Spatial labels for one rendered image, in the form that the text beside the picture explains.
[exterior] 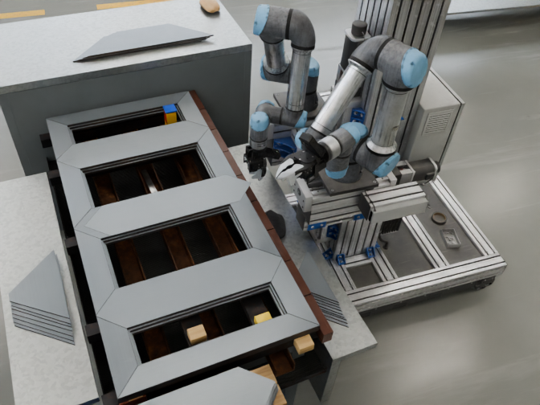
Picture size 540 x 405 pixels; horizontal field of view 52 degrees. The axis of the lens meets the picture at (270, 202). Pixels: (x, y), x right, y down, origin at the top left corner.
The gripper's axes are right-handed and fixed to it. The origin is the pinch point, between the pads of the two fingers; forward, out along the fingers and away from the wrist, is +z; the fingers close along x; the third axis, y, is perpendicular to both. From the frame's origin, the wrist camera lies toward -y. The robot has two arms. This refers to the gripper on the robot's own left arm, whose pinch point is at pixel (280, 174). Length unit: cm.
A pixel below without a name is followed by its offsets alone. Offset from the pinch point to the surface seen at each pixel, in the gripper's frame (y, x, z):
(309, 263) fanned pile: 73, 13, -29
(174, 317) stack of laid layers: 60, 23, 33
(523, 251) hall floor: 151, -28, -184
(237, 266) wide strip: 58, 24, 2
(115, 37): 17, 162, -39
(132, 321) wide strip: 57, 31, 46
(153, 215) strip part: 52, 67, 10
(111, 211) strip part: 50, 81, 22
